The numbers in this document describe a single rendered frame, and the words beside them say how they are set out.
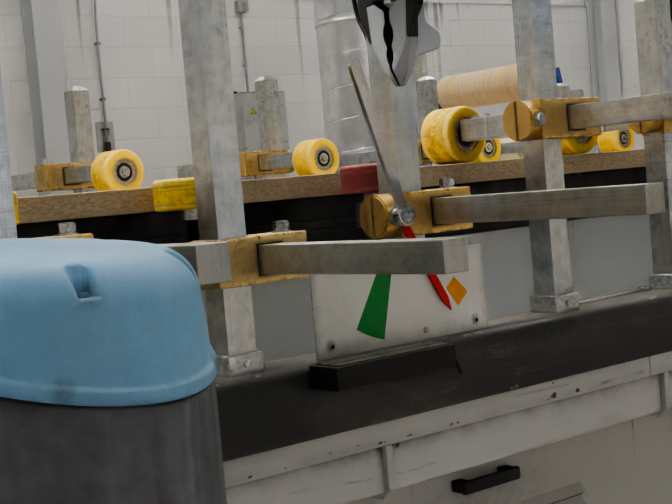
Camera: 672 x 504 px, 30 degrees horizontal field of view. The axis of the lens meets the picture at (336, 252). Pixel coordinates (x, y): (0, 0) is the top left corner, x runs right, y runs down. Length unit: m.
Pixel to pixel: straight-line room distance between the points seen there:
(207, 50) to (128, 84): 8.12
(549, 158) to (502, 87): 7.05
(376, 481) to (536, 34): 0.59
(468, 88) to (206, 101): 7.65
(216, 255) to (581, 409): 0.86
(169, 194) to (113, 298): 0.92
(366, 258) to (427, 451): 0.40
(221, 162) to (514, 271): 0.71
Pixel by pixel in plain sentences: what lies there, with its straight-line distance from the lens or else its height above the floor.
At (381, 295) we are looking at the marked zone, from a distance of 1.39.
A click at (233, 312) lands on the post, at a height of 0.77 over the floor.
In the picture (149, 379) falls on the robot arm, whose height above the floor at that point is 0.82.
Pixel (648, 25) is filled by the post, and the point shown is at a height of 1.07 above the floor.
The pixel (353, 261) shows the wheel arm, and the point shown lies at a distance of 1.17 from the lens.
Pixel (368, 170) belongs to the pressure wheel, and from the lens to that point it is 1.50.
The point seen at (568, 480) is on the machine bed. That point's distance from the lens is 2.04.
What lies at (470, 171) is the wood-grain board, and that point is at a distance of 1.75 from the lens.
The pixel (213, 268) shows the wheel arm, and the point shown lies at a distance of 0.93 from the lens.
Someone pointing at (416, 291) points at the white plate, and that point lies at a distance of 1.43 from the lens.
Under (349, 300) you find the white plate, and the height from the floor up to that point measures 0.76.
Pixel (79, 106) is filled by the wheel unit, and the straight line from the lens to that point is 2.44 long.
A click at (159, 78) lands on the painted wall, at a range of 9.53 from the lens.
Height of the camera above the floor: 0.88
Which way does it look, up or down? 3 degrees down
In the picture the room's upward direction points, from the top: 5 degrees counter-clockwise
